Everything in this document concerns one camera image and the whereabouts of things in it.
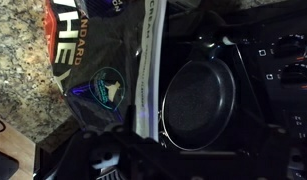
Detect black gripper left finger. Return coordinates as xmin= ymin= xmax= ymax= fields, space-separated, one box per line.
xmin=34 ymin=104 xmax=181 ymax=180

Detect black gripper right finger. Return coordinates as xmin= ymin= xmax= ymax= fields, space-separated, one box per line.
xmin=259 ymin=123 xmax=307 ymax=180

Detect black red whey protein bag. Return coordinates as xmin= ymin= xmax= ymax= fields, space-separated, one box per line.
xmin=42 ymin=0 xmax=169 ymax=142

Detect black electric stove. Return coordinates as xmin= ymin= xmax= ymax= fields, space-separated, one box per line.
xmin=158 ymin=0 xmax=307 ymax=180

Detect black stove knob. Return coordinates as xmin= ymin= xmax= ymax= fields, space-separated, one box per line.
xmin=270 ymin=34 xmax=307 ymax=60
xmin=278 ymin=63 xmax=307 ymax=90

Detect black frying pan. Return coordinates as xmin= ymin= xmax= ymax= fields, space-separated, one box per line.
xmin=157 ymin=57 xmax=237 ymax=153

